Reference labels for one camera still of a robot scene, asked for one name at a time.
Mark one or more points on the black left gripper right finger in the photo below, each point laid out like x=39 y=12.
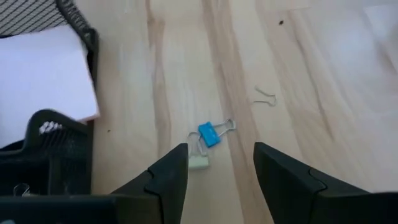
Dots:
x=311 y=193

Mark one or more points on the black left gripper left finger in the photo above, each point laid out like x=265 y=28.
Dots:
x=155 y=189

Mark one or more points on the black mesh desk organizer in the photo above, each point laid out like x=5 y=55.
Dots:
x=62 y=149

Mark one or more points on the pink sticky note pad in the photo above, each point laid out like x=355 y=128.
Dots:
x=40 y=77

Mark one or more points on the beige binder clip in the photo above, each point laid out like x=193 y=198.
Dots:
x=199 y=160

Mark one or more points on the blue binder clip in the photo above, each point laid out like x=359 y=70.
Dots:
x=210 y=134

